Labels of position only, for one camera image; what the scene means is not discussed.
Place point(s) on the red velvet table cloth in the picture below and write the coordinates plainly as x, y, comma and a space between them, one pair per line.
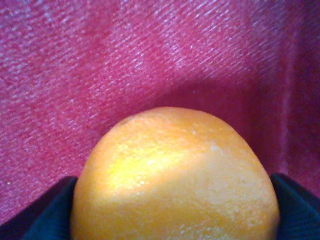
71, 69

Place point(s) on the orange mandarin fruit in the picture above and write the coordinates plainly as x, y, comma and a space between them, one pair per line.
173, 174

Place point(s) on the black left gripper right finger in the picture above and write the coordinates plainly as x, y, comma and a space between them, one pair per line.
299, 210

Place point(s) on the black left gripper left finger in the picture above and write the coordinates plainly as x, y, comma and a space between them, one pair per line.
47, 218

